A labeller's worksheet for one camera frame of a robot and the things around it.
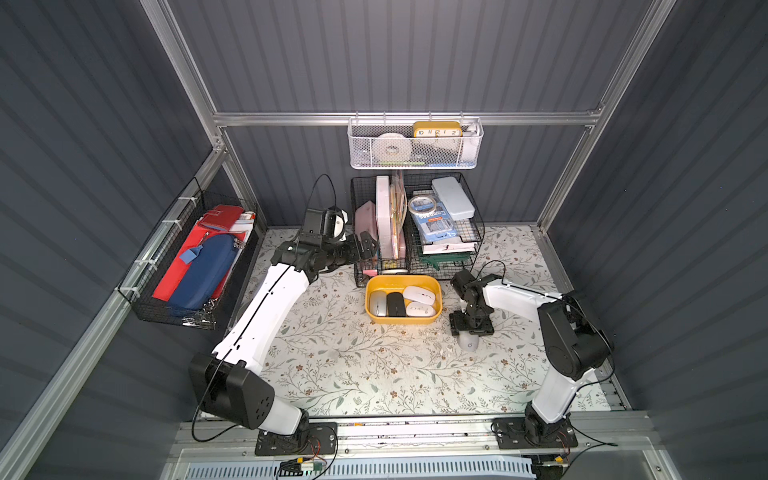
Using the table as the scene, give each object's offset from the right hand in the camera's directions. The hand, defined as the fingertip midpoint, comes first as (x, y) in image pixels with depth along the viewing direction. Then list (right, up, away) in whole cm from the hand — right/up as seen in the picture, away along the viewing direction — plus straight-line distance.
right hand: (473, 340), depth 90 cm
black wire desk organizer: (-18, +26, +10) cm, 33 cm away
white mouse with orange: (-16, +9, +3) cm, 19 cm away
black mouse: (-24, +10, +4) cm, 26 cm away
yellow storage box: (-23, +16, +9) cm, 30 cm away
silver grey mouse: (-29, +10, +6) cm, 32 cm away
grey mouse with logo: (-2, 0, -2) cm, 3 cm away
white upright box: (-28, +42, +1) cm, 50 cm away
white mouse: (-16, +13, +8) cm, 22 cm away
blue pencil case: (-68, +23, -21) cm, 75 cm away
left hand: (-31, +28, -13) cm, 44 cm away
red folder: (-72, +35, -12) cm, 81 cm away
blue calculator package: (-11, +35, 0) cm, 37 cm away
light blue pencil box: (-4, +45, +8) cm, 46 cm away
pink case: (-35, +39, +17) cm, 55 cm away
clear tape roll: (-15, +42, +6) cm, 45 cm away
